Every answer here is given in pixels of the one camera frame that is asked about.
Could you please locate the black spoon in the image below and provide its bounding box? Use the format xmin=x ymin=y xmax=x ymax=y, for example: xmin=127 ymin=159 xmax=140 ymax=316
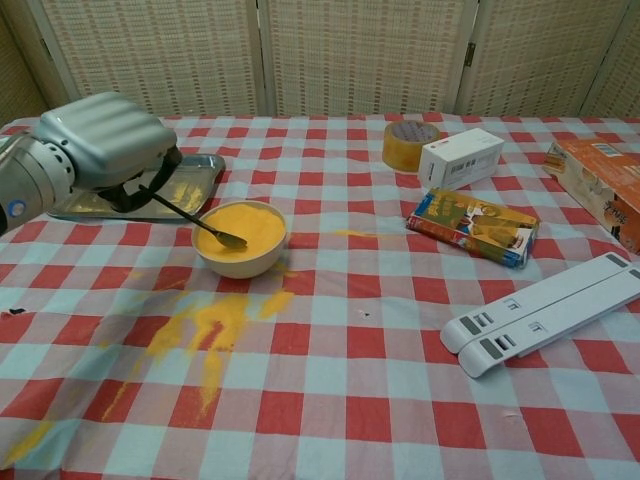
xmin=138 ymin=183 xmax=249 ymax=251

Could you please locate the colourful snack packet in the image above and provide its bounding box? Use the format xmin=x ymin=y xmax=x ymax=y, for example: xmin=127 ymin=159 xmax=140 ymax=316
xmin=405 ymin=187 xmax=542 ymax=270

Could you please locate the spilled yellow powder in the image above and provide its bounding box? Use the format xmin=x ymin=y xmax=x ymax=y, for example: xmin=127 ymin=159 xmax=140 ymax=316
xmin=99 ymin=269 xmax=299 ymax=421

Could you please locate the white cardboard box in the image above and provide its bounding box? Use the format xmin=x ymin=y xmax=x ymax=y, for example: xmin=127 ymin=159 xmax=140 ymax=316
xmin=417 ymin=127 xmax=506 ymax=191

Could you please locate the red white checkered tablecloth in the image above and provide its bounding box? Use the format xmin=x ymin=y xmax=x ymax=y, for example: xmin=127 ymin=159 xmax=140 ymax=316
xmin=0 ymin=112 xmax=640 ymax=480

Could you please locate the orange carton box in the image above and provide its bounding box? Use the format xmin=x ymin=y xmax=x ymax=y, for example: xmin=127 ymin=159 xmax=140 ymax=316
xmin=542 ymin=137 xmax=640 ymax=256

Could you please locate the beige woven folding screen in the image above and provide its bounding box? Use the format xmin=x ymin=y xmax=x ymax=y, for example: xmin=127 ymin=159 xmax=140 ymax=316
xmin=0 ymin=0 xmax=640 ymax=129

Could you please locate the metal tray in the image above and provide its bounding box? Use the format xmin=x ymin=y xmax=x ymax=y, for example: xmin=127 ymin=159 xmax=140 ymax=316
xmin=45 ymin=153 xmax=227 ymax=224

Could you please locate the white folding stand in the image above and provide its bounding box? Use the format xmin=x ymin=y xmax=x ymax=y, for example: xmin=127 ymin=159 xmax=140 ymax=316
xmin=439 ymin=252 xmax=640 ymax=380

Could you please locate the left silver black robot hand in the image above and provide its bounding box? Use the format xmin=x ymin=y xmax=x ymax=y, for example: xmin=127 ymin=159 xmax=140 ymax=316
xmin=38 ymin=91 xmax=182 ymax=214

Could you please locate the brown packing tape roll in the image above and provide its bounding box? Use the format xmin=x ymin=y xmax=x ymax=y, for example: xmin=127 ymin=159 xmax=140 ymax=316
xmin=382 ymin=119 xmax=443 ymax=174

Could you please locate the off-white bowl of yellow powder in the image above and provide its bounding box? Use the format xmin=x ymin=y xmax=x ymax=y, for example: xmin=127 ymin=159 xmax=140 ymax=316
xmin=191 ymin=199 xmax=288 ymax=280

